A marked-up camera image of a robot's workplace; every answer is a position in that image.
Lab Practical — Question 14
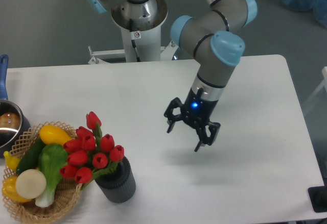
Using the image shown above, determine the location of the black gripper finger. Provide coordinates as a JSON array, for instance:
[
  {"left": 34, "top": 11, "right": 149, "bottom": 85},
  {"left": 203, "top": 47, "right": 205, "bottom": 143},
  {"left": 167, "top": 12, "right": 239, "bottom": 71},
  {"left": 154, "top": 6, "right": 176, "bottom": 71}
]
[
  {"left": 163, "top": 97, "right": 183, "bottom": 133},
  {"left": 194, "top": 121, "right": 221, "bottom": 152}
]

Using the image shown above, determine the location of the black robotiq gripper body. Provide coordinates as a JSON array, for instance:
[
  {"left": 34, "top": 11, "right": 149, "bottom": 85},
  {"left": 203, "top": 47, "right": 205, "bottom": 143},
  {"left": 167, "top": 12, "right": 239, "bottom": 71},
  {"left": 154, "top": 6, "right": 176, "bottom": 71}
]
[{"left": 181, "top": 88, "right": 219, "bottom": 135}]

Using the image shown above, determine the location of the red tulip bouquet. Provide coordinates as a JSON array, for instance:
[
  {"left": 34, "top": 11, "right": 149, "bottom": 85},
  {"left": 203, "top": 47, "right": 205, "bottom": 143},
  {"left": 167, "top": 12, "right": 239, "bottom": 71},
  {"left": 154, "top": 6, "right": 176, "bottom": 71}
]
[{"left": 59, "top": 111, "right": 125, "bottom": 187}]

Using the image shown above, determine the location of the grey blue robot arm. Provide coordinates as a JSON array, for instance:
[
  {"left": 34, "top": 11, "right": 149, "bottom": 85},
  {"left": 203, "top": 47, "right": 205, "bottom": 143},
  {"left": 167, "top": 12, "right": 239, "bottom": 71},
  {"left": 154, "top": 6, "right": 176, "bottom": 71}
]
[{"left": 87, "top": 0, "right": 258, "bottom": 147}]

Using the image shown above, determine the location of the dark grey ribbed vase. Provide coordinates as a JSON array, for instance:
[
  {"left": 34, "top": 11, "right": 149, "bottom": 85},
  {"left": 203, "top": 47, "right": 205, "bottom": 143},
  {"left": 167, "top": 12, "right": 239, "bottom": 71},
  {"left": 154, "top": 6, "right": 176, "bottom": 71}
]
[{"left": 95, "top": 157, "right": 136, "bottom": 203}]

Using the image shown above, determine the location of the black device at edge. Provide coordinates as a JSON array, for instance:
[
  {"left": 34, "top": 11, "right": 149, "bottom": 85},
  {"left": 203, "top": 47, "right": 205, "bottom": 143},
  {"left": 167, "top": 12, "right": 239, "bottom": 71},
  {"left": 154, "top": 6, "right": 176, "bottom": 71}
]
[{"left": 308, "top": 186, "right": 326, "bottom": 213}]

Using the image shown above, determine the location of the yellow squash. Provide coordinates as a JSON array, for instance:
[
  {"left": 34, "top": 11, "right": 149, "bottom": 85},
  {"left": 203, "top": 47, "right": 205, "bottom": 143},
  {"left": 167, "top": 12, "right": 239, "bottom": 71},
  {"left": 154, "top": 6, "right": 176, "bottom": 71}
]
[{"left": 39, "top": 125, "right": 72, "bottom": 145}]

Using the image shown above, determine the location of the green bok choy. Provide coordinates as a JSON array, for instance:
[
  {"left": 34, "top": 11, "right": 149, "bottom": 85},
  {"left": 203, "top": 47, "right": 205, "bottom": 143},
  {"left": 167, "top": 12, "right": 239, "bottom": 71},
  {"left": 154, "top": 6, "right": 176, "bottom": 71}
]
[{"left": 35, "top": 144, "right": 68, "bottom": 208}]

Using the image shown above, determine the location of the woven wicker basket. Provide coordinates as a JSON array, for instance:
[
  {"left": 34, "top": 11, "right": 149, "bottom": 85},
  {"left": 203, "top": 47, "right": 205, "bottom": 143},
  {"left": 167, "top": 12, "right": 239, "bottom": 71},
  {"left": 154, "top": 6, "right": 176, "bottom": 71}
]
[{"left": 1, "top": 121, "right": 81, "bottom": 223}]

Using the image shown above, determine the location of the green cucumber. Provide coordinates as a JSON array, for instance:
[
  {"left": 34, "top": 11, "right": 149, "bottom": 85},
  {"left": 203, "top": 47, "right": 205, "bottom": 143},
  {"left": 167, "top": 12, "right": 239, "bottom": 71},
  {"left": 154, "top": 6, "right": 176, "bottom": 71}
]
[{"left": 16, "top": 138, "right": 45, "bottom": 175}]

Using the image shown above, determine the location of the white round radish slice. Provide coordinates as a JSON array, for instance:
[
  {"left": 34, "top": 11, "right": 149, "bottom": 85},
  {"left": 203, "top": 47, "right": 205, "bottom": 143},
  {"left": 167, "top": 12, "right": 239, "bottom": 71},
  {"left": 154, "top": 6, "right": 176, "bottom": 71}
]
[{"left": 15, "top": 169, "right": 46, "bottom": 199}]

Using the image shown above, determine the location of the yellow bell pepper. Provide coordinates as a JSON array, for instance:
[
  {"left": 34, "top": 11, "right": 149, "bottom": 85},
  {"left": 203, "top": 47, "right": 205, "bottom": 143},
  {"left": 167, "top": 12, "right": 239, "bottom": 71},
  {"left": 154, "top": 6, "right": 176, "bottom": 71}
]
[{"left": 2, "top": 176, "right": 31, "bottom": 203}]

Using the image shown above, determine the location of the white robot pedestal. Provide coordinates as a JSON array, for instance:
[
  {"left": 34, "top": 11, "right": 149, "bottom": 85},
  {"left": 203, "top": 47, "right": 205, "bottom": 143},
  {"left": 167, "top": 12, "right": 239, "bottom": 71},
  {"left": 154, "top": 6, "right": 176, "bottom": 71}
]
[{"left": 88, "top": 0, "right": 178, "bottom": 64}]

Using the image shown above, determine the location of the black pedestal cable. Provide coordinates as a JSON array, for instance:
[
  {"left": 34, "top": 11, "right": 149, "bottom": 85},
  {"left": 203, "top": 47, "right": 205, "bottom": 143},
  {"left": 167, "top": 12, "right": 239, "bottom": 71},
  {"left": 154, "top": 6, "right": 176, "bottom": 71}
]
[{"left": 129, "top": 18, "right": 141, "bottom": 62}]

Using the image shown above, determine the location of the white frame at right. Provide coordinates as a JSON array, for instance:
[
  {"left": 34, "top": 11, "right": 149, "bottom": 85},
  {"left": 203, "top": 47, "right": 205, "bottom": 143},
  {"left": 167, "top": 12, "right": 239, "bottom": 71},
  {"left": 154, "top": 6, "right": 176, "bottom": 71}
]
[{"left": 302, "top": 66, "right": 326, "bottom": 116}]

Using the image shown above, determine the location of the blue handled saucepan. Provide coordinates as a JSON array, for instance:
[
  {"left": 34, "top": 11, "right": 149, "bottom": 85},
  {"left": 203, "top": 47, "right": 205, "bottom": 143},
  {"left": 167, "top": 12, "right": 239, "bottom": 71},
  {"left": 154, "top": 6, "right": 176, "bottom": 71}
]
[{"left": 1, "top": 54, "right": 30, "bottom": 159}]

